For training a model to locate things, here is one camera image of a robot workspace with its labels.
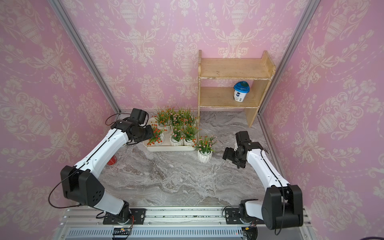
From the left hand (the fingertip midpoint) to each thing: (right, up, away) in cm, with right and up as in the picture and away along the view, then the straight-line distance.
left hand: (152, 135), depth 85 cm
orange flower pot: (+4, +10, +12) cm, 17 cm away
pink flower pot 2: (+13, -2, +7) cm, 15 cm away
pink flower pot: (+12, +9, +12) cm, 19 cm away
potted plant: (+20, +10, +13) cm, 26 cm away
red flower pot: (+4, -1, -3) cm, 5 cm away
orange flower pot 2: (+20, -4, +11) cm, 23 cm away
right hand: (+44, -13, 0) cm, 46 cm away
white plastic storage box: (+6, -8, +12) cm, 15 cm away
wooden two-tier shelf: (+43, +24, +16) cm, 52 cm away
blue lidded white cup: (+53, +28, +7) cm, 60 cm away
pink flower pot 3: (+30, -6, -1) cm, 31 cm away
